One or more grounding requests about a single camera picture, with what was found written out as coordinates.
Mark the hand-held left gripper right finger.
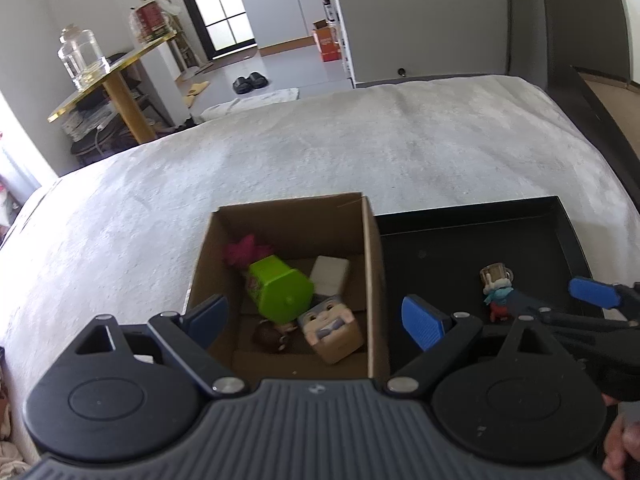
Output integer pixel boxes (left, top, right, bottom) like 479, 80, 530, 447
386, 294, 577, 395

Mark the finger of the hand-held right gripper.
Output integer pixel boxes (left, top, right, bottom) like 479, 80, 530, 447
509, 293, 632, 347
569, 276, 640, 319

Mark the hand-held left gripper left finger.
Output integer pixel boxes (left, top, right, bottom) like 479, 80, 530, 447
55, 293, 250, 402

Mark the brown cardboard box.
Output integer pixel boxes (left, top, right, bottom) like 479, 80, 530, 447
182, 191, 391, 379

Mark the brown round figurine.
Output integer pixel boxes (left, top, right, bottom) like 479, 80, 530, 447
252, 319, 300, 355

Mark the blue and red figurine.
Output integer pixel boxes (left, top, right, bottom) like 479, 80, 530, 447
482, 282, 522, 322

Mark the pink figurine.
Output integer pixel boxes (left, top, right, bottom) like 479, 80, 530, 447
222, 235, 274, 274

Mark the black tray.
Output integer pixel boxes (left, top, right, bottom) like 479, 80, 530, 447
374, 195, 607, 377

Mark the green hexagonal box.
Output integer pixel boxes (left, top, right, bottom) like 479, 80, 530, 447
244, 255, 315, 324

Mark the small clear toy mug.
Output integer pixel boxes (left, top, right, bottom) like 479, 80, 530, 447
480, 262, 515, 289

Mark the grey block figure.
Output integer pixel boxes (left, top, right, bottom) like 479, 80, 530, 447
296, 295, 365, 365

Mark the white charger plug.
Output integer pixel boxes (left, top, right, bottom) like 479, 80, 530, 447
308, 255, 351, 297

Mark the person's right hand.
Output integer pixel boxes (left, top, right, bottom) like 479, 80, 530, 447
601, 393, 640, 480

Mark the white fleece blanket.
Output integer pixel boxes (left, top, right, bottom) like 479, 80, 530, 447
0, 74, 634, 361

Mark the black-framed brown board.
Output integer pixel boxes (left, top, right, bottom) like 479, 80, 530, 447
547, 65, 640, 177

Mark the dark stool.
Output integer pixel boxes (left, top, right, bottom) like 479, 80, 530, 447
70, 125, 142, 166

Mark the white floor mat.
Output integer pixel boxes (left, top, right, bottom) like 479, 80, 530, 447
200, 87, 301, 122

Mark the round gold-edged table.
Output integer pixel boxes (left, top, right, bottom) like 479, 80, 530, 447
47, 30, 179, 144

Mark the dark grey headboard panel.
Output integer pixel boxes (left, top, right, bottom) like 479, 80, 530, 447
507, 0, 634, 89

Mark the clear glass jar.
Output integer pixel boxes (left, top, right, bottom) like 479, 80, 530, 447
57, 24, 111, 92

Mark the orange cardboard box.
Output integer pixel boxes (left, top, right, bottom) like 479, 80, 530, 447
311, 19, 342, 63

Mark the red canister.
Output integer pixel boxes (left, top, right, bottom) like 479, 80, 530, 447
131, 0, 174, 44

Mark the black-framed glass door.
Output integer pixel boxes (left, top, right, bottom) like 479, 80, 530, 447
167, 0, 259, 59

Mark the white kitchen cabinet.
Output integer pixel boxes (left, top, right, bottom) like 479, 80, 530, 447
236, 0, 335, 52

